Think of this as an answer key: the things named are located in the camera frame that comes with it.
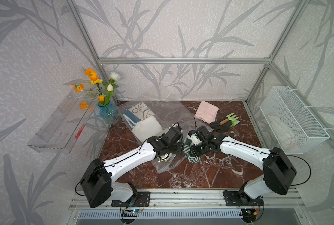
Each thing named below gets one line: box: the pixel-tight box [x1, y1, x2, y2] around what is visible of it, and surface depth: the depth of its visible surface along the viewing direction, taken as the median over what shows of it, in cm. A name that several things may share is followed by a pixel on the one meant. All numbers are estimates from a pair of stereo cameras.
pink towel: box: [194, 101, 220, 124], surface depth 113 cm
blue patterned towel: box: [124, 102, 154, 126], surface depth 110 cm
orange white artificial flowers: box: [72, 68, 121, 107], surface depth 92 cm
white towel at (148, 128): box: [134, 115, 164, 143], surface depth 104 cm
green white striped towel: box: [182, 136, 201, 164], surface depth 82 cm
